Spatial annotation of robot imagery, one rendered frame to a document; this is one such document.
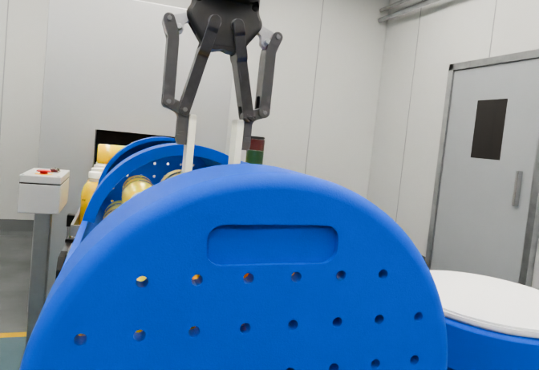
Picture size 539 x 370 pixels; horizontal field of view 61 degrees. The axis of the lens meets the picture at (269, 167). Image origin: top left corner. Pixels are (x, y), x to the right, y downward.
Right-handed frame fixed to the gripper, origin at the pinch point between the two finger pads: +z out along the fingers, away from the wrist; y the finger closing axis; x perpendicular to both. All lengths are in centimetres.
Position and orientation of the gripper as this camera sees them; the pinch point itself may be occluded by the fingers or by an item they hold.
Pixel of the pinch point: (212, 150)
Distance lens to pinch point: 52.2
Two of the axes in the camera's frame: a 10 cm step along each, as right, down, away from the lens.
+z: -1.0, 9.9, 0.6
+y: 9.5, 0.8, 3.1
